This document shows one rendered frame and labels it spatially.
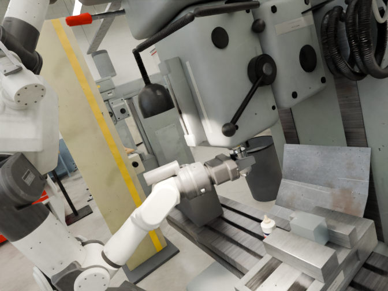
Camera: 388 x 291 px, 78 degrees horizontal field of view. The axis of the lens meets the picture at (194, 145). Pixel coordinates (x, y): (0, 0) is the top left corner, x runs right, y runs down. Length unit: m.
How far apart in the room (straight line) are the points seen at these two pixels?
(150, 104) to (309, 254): 0.46
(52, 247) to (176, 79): 0.46
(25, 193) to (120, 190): 1.82
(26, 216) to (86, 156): 1.68
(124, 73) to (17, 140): 9.52
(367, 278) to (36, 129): 0.82
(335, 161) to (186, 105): 0.59
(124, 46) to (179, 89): 9.85
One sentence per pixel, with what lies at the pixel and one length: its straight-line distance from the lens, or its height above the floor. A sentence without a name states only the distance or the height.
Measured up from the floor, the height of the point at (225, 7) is 1.58.
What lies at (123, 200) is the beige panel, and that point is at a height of 0.69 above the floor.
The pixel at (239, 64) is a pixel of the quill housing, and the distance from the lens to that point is 0.58.
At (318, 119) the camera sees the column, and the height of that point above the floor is 1.22.
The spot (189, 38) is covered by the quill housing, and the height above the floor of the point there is 1.57.
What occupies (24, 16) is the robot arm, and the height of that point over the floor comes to 1.81.
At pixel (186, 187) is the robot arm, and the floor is 1.25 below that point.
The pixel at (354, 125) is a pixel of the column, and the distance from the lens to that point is 0.90.
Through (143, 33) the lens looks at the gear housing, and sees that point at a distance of 0.66.
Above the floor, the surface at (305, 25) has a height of 1.52.
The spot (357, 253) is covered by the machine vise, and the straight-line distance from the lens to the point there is 0.72.
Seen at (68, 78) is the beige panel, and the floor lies 1.85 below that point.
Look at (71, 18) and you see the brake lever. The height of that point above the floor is 1.70.
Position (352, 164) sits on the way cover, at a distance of 0.94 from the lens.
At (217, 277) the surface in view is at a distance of 0.90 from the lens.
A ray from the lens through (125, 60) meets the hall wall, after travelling 10.25.
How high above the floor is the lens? 1.49
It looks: 14 degrees down
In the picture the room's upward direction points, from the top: 20 degrees counter-clockwise
